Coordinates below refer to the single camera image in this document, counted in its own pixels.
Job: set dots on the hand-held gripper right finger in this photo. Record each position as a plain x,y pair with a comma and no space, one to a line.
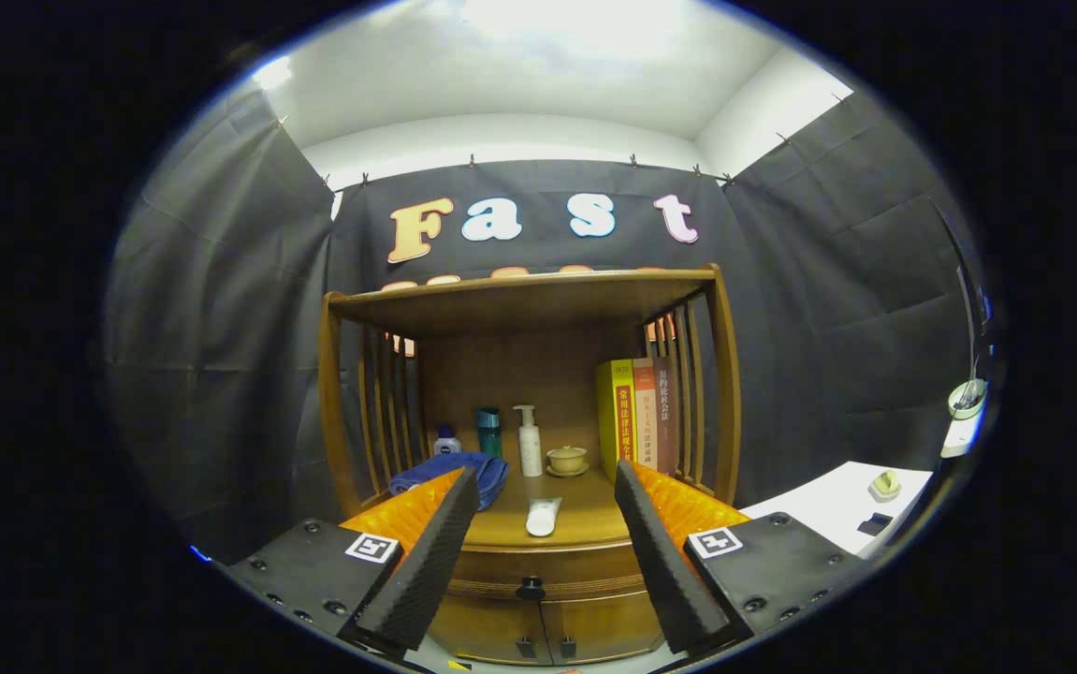
664,562

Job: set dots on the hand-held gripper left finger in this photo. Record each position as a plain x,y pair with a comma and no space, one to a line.
426,562

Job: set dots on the wooden drawer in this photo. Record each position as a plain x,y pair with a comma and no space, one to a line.
585,566

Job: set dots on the white tube green print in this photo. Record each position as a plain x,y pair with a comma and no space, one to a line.
543,518

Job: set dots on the wooden cabinet door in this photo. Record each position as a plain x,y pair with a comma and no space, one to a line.
603,627
482,632

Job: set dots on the wooden countertop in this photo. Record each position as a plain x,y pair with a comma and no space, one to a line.
585,515

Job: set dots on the wooden cabinet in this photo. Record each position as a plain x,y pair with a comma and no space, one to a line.
529,374

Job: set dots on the folded blue towel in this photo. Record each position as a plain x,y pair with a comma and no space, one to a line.
449,465

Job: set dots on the small white bottle blue cap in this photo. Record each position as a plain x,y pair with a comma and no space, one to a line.
447,443

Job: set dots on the pale green lidded teacup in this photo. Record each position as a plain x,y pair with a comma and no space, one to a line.
567,459

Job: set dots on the teal bottle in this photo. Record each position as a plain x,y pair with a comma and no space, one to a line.
489,432

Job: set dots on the yellow book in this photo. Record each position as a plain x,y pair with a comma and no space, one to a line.
613,421

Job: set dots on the brown book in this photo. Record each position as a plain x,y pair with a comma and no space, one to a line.
666,412

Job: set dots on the orange cream book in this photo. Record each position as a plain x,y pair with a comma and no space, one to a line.
645,412

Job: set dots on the white pump bottle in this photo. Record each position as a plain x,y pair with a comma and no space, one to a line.
530,449

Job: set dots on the white side table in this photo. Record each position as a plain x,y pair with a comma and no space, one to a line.
819,505

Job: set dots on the small black object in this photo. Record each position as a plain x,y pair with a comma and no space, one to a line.
875,524

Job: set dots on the small pale green object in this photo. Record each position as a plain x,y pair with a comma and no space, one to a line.
885,487

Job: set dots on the white ledge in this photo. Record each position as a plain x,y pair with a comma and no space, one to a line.
961,438

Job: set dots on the dark pole stand white base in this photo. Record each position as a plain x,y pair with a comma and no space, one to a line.
967,398

